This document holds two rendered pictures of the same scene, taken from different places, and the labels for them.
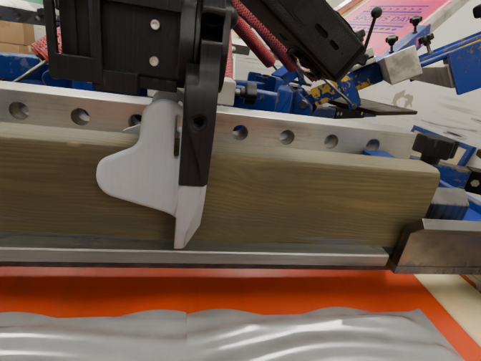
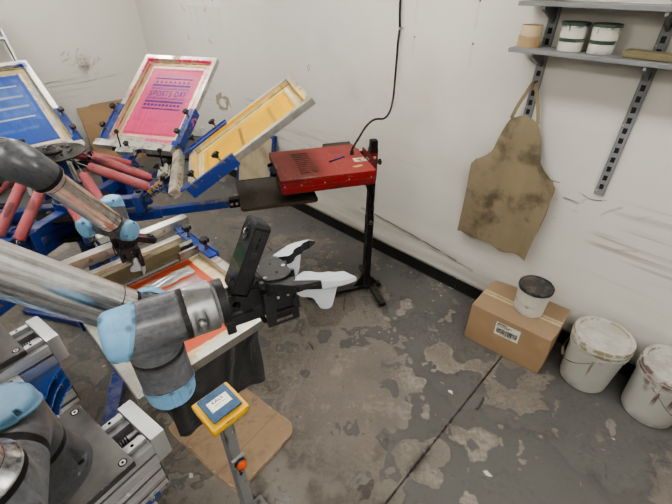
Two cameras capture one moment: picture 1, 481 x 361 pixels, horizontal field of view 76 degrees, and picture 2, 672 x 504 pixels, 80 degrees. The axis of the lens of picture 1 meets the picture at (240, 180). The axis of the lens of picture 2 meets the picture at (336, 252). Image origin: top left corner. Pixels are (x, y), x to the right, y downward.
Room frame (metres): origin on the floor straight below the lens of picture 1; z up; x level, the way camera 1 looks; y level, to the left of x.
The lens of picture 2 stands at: (-1.41, 0.09, 2.06)
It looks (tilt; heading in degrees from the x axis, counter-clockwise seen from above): 35 degrees down; 326
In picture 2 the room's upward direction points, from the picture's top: straight up
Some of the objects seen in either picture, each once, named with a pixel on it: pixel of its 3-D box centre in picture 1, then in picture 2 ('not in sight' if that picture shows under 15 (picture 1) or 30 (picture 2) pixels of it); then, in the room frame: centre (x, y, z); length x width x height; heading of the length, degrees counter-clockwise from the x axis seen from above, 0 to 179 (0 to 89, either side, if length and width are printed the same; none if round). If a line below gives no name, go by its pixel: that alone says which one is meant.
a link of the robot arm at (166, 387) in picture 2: not in sight; (163, 363); (-0.92, 0.09, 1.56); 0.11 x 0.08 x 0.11; 175
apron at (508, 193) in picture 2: not in sight; (511, 173); (-0.13, -2.04, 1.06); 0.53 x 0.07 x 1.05; 12
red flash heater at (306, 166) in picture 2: not in sight; (323, 167); (0.59, -1.14, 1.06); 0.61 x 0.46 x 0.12; 72
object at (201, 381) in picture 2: not in sight; (217, 376); (-0.30, -0.08, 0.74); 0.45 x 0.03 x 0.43; 102
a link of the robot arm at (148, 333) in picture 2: not in sight; (147, 327); (-0.93, 0.09, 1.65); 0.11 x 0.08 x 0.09; 85
